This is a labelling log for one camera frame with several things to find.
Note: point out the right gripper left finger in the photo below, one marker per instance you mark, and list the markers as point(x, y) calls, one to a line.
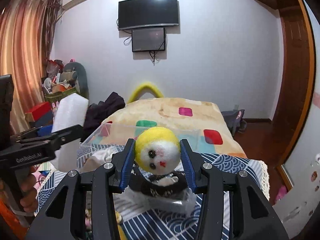
point(123, 162)

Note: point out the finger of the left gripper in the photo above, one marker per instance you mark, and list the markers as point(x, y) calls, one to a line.
point(67, 135)

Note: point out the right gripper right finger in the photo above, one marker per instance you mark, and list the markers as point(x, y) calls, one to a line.
point(192, 163)

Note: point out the yellow-haired plush doll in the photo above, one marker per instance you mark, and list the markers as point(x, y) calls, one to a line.
point(157, 155)

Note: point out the person's left hand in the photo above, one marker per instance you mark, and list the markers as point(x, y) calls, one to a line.
point(29, 201)

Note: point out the red box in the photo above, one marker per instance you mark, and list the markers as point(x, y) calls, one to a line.
point(37, 112)

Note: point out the dark clothes pile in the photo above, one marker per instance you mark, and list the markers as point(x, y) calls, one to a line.
point(97, 113)

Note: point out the beige patchwork blanket bed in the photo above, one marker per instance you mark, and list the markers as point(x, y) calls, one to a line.
point(183, 114)

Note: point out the green box of toys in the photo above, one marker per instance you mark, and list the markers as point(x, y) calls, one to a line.
point(60, 81)

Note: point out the grey backpack on floor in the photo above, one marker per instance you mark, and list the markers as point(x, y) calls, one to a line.
point(234, 121)

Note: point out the blue patterned tablecloth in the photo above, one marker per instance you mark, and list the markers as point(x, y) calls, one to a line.
point(140, 223)

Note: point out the grey plush cushion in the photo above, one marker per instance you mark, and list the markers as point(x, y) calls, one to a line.
point(81, 79)

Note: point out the yellow curved cushion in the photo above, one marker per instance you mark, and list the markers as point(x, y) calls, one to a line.
point(145, 87)

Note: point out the pink plush toy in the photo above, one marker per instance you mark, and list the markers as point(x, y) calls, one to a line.
point(281, 193)

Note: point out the brown wooden door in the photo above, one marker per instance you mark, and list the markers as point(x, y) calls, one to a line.
point(298, 77)

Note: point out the white suitcase with stickers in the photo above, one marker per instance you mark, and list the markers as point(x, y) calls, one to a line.
point(297, 206)

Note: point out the orange striped curtain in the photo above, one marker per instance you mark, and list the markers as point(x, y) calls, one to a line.
point(27, 32)

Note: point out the small wall monitor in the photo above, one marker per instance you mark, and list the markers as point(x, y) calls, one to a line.
point(148, 39)

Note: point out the large wall television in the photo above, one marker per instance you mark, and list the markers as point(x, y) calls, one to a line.
point(147, 13)

